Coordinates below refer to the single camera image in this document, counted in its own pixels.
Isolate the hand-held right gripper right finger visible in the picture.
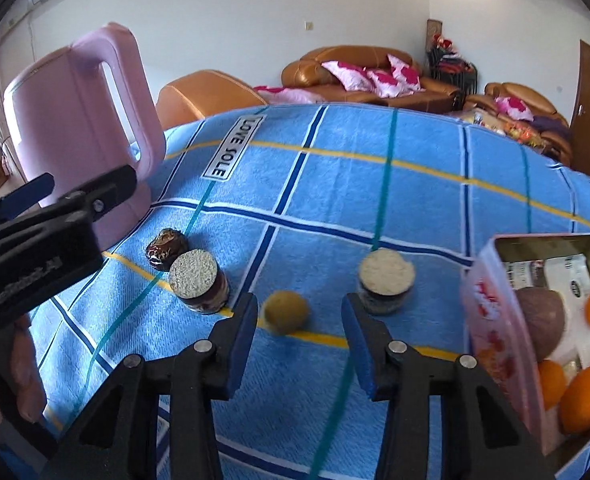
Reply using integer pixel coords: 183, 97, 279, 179
341, 294, 556, 480

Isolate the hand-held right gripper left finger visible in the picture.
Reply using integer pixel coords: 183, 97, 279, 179
40, 292, 260, 480

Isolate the small tan round fruit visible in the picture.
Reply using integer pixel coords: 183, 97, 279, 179
262, 290, 310, 333

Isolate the wrinkled mandarin orange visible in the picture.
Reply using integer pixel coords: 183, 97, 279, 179
537, 360, 567, 411

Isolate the purple passion fruit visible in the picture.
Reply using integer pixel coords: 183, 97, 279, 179
516, 286, 566, 363

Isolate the orange leather armchair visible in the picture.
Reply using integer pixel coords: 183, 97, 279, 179
155, 70, 268, 131

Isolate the stack of black chairs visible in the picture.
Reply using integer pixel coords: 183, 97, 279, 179
427, 47, 478, 96

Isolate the dark brown dried fruit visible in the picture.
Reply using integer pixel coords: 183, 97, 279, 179
145, 228, 190, 272

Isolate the blue plaid tablecloth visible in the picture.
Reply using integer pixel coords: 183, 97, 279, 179
25, 102, 590, 480

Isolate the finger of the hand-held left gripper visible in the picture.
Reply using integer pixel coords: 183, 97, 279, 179
35, 164, 139, 226
0, 172, 56, 233

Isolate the purple cloth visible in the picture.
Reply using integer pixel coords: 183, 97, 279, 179
530, 116, 570, 133

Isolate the white pink floral pillow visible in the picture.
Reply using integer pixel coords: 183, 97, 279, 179
321, 61, 370, 92
495, 96, 534, 121
387, 55, 420, 88
366, 69, 400, 98

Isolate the brown leather armchair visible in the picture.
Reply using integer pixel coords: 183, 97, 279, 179
485, 81, 573, 166

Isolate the pink tin box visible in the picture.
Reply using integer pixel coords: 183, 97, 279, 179
459, 232, 590, 461

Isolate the pink electric kettle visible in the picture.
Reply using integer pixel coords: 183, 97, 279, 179
2, 21, 166, 251

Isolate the brown leather sofa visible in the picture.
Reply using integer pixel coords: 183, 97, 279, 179
281, 45, 463, 113

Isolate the cork-lidded glass jar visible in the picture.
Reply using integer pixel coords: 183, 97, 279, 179
357, 248, 416, 316
168, 249, 230, 315

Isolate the wooden coffee table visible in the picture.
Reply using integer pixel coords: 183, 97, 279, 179
455, 105, 546, 148

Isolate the person's left hand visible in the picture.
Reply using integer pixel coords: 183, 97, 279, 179
0, 312, 46, 426

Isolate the white printed packet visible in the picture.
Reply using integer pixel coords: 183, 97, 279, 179
545, 255, 590, 361
507, 260, 548, 291

